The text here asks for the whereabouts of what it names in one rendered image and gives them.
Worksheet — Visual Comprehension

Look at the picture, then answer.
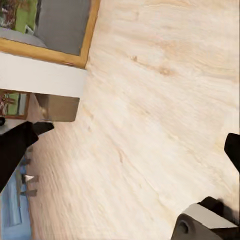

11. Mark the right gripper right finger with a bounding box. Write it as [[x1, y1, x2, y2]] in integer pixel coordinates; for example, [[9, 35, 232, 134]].
[[223, 133, 240, 173]]

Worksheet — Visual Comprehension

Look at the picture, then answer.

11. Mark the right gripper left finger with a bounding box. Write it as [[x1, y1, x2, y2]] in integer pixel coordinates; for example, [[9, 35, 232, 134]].
[[0, 133, 26, 193]]

